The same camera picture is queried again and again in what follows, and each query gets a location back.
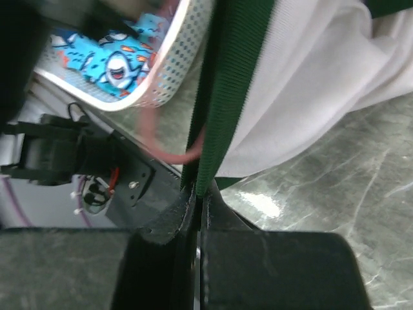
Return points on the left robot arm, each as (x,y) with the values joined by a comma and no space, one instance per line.
(56,148)

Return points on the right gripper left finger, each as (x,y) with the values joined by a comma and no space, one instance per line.
(150,267)

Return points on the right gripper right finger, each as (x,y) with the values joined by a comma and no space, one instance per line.
(244,267)

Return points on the white plastic basket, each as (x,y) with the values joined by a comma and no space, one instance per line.
(188,25)

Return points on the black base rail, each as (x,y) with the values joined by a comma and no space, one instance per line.
(117,185)

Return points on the green and white t shirt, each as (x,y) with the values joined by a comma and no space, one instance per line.
(277,75)

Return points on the blue shark print cloth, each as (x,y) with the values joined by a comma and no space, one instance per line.
(117,63)

